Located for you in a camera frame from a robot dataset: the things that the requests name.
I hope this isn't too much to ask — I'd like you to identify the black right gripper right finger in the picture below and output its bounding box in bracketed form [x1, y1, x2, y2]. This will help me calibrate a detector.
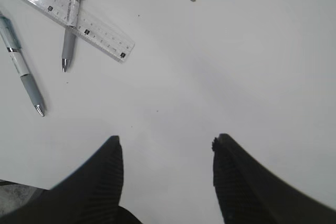
[212, 134, 335, 223]

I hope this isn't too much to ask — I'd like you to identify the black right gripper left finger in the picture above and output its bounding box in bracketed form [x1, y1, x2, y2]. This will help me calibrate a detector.
[1, 136, 140, 223]

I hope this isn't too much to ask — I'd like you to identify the blue retractable pen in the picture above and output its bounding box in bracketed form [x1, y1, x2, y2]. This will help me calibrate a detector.
[1, 13, 45, 117]

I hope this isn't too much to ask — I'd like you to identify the clear plastic ruler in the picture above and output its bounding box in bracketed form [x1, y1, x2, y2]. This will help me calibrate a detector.
[22, 0, 135, 62]

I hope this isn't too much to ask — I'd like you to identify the grey retractable pen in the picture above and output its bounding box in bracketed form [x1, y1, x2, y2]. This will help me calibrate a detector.
[61, 0, 81, 72]

